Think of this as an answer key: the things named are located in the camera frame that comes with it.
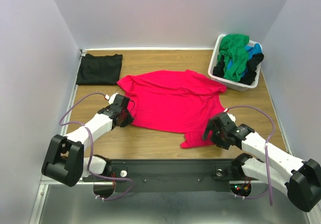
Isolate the pink t shirt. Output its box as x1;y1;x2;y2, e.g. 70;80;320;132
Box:
117;70;227;149

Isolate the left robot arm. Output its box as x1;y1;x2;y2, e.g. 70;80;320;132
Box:
41;93;134;187

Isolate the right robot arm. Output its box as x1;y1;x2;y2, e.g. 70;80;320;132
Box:
202;112;320;212

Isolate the folded black t shirt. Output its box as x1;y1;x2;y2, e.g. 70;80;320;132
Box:
76;54;123;85

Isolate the white plastic laundry basket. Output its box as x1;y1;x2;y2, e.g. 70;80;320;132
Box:
208;34;261;91

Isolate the black t shirt in basket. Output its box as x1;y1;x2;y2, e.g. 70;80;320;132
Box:
212;53;264;85

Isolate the green t shirt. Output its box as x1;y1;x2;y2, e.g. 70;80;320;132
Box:
218;34;250;82

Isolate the blue t shirt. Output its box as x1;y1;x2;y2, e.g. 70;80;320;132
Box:
227;43;262;70

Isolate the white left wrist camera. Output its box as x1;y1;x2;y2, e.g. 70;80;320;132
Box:
104;93;119;104

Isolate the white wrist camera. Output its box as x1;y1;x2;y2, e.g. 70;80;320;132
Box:
104;93;119;104
224;108;236;122

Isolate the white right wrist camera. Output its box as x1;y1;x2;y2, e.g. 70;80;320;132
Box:
224;108;236;122

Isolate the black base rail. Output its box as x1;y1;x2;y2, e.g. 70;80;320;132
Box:
82;158;261;193

